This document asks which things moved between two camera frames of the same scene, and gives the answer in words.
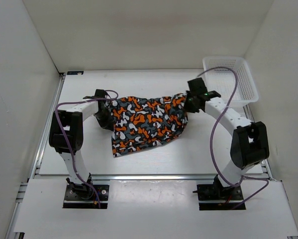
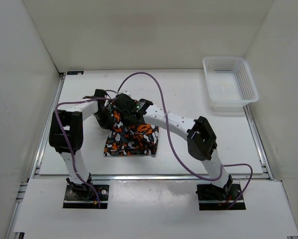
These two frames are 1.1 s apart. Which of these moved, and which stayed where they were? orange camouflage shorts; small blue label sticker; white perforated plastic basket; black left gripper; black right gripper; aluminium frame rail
Moved: orange camouflage shorts; black right gripper
Stayed: aluminium frame rail; white perforated plastic basket; black left gripper; small blue label sticker
